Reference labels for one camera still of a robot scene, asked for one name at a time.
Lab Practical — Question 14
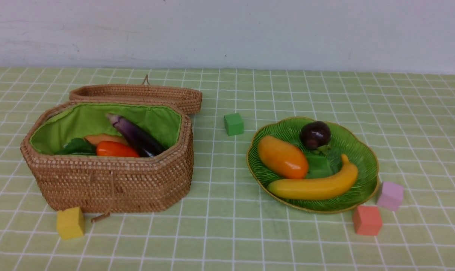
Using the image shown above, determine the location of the orange mango toy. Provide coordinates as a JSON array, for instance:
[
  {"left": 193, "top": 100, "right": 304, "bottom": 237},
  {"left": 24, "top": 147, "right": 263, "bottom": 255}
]
[{"left": 257, "top": 135, "right": 309, "bottom": 179}]

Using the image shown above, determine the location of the purple eggplant toy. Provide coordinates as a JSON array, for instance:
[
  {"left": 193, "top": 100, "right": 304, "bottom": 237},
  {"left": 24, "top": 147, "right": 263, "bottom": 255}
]
[{"left": 106, "top": 113, "right": 166, "bottom": 157}]

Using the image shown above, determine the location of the dark purple mangosteen toy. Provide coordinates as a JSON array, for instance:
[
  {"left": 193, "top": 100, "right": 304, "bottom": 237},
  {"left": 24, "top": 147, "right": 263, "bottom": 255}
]
[{"left": 299, "top": 121, "right": 331, "bottom": 150}]

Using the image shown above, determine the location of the yellow banana toy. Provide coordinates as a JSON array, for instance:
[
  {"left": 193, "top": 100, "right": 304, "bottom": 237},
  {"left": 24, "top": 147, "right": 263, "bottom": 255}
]
[{"left": 267, "top": 154, "right": 359, "bottom": 201}]

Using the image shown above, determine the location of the brown potato toy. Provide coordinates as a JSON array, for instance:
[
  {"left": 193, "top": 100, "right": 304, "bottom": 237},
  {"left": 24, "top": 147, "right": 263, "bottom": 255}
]
[{"left": 84, "top": 133, "right": 129, "bottom": 146}]

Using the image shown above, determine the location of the orange carrot toy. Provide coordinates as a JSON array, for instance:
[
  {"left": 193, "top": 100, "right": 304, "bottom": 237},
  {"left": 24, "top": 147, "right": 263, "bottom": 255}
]
[{"left": 55, "top": 138, "right": 140, "bottom": 158}]

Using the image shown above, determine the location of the green foam cube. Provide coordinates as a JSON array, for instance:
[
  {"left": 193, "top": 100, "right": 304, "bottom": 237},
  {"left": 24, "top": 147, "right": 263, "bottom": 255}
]
[{"left": 224, "top": 113, "right": 244, "bottom": 137}]

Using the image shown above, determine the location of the woven wicker basket lid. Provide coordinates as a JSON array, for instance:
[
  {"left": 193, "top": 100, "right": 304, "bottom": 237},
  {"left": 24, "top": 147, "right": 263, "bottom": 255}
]
[{"left": 69, "top": 76, "right": 202, "bottom": 115}]

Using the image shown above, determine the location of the green leaf-shaped glass plate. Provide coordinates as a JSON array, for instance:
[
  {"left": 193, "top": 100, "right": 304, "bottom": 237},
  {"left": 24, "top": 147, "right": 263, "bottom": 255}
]
[{"left": 246, "top": 117, "right": 380, "bottom": 214}]

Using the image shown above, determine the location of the woven wicker basket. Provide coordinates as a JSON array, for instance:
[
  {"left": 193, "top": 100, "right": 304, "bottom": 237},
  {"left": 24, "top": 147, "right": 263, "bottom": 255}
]
[{"left": 20, "top": 100, "right": 193, "bottom": 213}]

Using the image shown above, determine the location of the red foam cube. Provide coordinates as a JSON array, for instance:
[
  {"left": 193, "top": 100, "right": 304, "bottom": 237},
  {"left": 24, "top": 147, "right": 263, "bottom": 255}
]
[{"left": 352, "top": 205, "right": 383, "bottom": 236}]

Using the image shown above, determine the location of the pink foam cube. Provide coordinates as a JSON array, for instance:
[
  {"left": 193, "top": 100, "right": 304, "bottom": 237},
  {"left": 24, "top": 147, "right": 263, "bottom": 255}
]
[{"left": 376, "top": 181, "right": 405, "bottom": 212}]

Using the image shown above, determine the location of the yellow foam cube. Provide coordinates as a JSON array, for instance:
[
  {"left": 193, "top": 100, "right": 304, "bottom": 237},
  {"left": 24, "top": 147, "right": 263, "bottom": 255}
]
[{"left": 56, "top": 207, "right": 85, "bottom": 240}]

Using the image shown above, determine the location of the green checkered tablecloth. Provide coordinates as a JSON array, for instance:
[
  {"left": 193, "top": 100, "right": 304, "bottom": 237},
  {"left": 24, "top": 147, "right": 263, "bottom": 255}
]
[{"left": 0, "top": 67, "right": 455, "bottom": 271}]

